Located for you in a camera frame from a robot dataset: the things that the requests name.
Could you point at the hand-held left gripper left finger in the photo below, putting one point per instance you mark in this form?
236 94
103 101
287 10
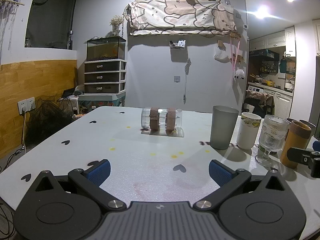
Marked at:
100 171

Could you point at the white plastic drawer unit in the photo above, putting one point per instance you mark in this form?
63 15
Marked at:
105 76

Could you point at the white wall socket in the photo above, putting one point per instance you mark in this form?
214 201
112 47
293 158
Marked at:
26 104

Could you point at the white kitchen wall cabinets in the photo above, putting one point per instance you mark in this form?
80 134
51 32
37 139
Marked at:
272 38

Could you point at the pink ribbon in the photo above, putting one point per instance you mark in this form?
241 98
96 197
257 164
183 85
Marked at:
235 57

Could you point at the clear cup with brown bands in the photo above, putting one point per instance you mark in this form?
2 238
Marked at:
161 122

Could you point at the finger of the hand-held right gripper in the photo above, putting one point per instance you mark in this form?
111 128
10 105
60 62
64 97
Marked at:
300 156

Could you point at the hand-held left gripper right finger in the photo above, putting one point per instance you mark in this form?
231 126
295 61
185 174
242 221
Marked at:
219 173

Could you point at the ribbed glass goblet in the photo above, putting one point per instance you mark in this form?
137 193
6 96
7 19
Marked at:
270 137

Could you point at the white washing machine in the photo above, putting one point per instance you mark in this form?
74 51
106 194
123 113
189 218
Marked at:
256 89

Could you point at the vase of dried flowers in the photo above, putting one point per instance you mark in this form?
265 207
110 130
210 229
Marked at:
116 25

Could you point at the dark window blind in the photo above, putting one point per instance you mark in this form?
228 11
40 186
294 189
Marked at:
51 15

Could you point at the glass fish tank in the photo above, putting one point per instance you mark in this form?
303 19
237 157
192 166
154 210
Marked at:
105 48

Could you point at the white sheep plush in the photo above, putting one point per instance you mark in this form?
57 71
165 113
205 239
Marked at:
239 74

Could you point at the cartoon printed cloth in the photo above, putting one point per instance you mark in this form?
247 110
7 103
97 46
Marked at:
180 13

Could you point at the black netting pile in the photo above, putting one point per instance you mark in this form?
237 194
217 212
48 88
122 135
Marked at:
47 117

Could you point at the egg carton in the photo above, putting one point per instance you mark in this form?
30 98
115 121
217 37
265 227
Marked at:
78 116

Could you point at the dark metal-rimmed cup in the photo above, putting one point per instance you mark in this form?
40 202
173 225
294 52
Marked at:
291 121
308 127

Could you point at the amber cup with cork sleeve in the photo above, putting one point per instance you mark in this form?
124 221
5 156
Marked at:
295 140

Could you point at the grey plastic cup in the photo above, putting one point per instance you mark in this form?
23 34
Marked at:
223 127

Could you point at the white patterned mug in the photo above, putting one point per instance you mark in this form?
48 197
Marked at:
248 133

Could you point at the hanging white bag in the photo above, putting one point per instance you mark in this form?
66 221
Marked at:
221 54

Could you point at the white macrame wall hanging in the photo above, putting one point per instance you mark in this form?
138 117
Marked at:
8 20

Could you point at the grey wall hook plate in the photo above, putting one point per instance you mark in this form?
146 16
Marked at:
176 79

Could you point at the chair with draped clothes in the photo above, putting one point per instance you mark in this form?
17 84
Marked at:
258 103

